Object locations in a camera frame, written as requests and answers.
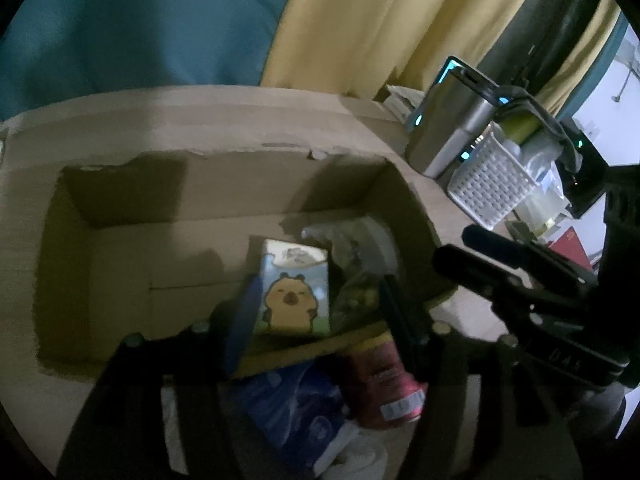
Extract blue plastic packet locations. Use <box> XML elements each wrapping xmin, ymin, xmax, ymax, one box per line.
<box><xmin>227</xmin><ymin>360</ymin><xmax>351</xmax><ymax>478</ymax></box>

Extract cartoon print tissue box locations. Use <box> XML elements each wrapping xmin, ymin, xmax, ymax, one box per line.
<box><xmin>252</xmin><ymin>239</ymin><xmax>332</xmax><ymax>338</ymax></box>

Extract stack of papers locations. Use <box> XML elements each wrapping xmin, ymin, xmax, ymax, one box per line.
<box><xmin>384</xmin><ymin>85</ymin><xmax>427</xmax><ymax>122</ymax></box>

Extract grey strap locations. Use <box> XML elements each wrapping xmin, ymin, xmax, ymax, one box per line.
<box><xmin>500</xmin><ymin>87</ymin><xmax>582</xmax><ymax>171</ymax></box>

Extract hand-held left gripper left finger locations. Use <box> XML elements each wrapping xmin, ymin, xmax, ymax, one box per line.
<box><xmin>57</xmin><ymin>276</ymin><xmax>265</xmax><ymax>480</ymax></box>

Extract teal curtain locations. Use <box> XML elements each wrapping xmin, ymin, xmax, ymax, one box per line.
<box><xmin>0</xmin><ymin>0</ymin><xmax>304</xmax><ymax>122</ymax></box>

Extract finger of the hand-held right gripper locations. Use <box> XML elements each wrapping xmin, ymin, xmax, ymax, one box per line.
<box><xmin>432</xmin><ymin>245</ymin><xmax>538</xmax><ymax>303</ymax></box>
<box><xmin>462</xmin><ymin>225</ymin><xmax>598</xmax><ymax>291</ymax></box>

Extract cardboard box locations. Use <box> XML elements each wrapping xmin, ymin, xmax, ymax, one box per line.
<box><xmin>32</xmin><ymin>152</ymin><xmax>457</xmax><ymax>386</ymax></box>

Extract silver metal container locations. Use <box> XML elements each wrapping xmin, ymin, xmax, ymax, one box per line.
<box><xmin>405</xmin><ymin>70</ymin><xmax>501</xmax><ymax>178</ymax></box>

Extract yellow curtain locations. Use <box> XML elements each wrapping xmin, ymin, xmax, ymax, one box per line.
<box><xmin>260</xmin><ymin>0</ymin><xmax>622</xmax><ymax>117</ymax></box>

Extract clear plastic bag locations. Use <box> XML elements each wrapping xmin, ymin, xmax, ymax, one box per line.
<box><xmin>301</xmin><ymin>217</ymin><xmax>401</xmax><ymax>336</ymax></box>

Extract white plastic basket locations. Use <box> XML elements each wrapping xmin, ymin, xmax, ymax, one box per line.
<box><xmin>446</xmin><ymin>120</ymin><xmax>541</xmax><ymax>226</ymax></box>

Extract green bottle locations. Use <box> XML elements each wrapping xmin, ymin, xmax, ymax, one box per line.
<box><xmin>500</xmin><ymin>110</ymin><xmax>543</xmax><ymax>142</ymax></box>

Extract clear plastic bottles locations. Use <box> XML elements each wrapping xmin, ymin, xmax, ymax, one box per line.
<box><xmin>510</xmin><ymin>137</ymin><xmax>571</xmax><ymax>228</ymax></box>

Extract black device with light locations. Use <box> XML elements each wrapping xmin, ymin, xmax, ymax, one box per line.
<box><xmin>560</xmin><ymin>120</ymin><xmax>610</xmax><ymax>219</ymax></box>

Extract red can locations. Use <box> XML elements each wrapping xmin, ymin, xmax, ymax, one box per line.
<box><xmin>336</xmin><ymin>332</ymin><xmax>430</xmax><ymax>431</ymax></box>

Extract dark upright post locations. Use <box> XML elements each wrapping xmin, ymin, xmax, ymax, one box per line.
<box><xmin>477</xmin><ymin>0</ymin><xmax>608</xmax><ymax>100</ymax></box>

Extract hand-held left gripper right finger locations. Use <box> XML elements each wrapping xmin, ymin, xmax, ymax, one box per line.
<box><xmin>377</xmin><ymin>275</ymin><xmax>583</xmax><ymax>480</ymax></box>

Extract tablet with glowing screen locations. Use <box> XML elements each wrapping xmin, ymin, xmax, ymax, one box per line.
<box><xmin>407</xmin><ymin>55</ymin><xmax>508</xmax><ymax>163</ymax></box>

